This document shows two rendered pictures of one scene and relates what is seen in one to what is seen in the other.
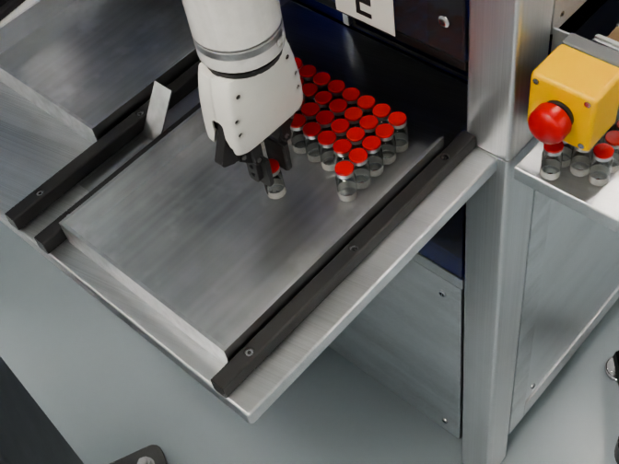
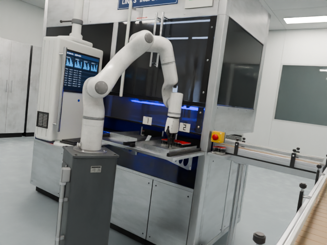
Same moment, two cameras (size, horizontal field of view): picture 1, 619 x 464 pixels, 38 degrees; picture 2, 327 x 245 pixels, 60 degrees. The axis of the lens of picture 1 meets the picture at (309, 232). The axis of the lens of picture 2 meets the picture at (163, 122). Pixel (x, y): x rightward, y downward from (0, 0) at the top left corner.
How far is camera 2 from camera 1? 1.31 m
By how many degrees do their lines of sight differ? 49
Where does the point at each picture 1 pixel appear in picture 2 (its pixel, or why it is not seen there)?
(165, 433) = not seen: outside the picture
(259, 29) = (179, 111)
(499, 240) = (203, 172)
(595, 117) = (221, 136)
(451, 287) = (190, 193)
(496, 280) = (201, 184)
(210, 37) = (172, 110)
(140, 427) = not seen: outside the picture
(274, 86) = (176, 124)
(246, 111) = (173, 124)
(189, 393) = not seen: outside the picture
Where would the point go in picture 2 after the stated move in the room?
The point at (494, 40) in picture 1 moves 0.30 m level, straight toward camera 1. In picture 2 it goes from (206, 128) to (213, 133)
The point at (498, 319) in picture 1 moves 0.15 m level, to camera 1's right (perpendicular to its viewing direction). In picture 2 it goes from (200, 198) to (220, 198)
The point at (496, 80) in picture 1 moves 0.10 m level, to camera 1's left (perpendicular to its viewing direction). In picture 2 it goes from (206, 135) to (192, 133)
